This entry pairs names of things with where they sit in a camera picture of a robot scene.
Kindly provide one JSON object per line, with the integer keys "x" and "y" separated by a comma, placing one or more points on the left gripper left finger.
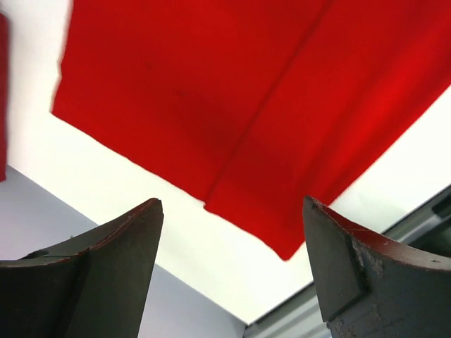
{"x": 92, "y": 285}

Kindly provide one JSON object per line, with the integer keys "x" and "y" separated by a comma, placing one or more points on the bright red t-shirt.
{"x": 249, "y": 106}

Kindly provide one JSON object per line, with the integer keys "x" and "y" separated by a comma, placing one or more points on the folded dark red t-shirt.
{"x": 4, "y": 67}

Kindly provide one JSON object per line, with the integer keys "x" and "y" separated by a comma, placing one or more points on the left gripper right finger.
{"x": 369, "y": 285}

